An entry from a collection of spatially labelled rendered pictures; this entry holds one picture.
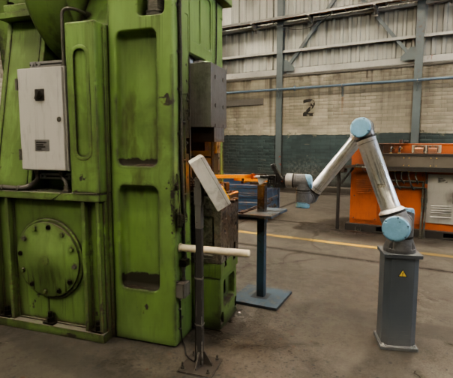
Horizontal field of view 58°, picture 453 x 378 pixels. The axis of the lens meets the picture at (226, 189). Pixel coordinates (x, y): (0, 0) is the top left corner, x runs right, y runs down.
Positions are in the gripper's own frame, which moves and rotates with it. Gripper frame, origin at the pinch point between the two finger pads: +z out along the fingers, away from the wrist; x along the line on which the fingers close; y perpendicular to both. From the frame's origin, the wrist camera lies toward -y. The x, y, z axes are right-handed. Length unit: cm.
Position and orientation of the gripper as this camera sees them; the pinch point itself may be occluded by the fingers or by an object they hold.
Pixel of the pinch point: (256, 175)
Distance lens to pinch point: 269.4
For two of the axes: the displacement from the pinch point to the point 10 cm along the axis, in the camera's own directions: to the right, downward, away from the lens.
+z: -9.5, -0.5, 3.2
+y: -0.2, 9.9, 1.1
